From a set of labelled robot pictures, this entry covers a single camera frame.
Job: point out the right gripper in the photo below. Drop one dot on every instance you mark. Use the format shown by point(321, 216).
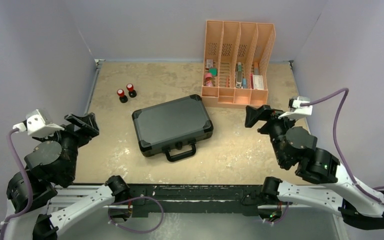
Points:
point(262, 113)

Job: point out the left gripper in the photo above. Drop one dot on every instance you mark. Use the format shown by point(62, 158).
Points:
point(84, 135)

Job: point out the black poker case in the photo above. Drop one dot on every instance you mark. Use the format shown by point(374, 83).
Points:
point(173, 128)

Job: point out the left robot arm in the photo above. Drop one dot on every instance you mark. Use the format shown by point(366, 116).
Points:
point(52, 163)

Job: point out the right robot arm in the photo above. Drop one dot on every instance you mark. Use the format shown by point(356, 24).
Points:
point(332, 188)

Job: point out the white red box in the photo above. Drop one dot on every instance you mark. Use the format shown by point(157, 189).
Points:
point(257, 82)

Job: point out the red black small bottle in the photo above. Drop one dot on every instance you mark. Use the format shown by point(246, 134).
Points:
point(122, 96)

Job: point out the pink tape roll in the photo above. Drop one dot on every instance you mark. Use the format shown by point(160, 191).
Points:
point(208, 80)

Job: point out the orange desk organizer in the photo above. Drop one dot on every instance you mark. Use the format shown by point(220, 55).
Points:
point(233, 52)

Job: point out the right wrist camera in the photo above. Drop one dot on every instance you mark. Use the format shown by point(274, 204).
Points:
point(298, 108)

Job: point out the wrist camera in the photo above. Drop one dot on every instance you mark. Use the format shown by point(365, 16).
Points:
point(298, 108)
point(38, 124)

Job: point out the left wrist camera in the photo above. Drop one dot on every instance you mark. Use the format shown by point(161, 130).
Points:
point(38, 124)

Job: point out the black aluminium base frame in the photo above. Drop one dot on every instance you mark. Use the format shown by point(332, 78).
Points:
point(138, 200)

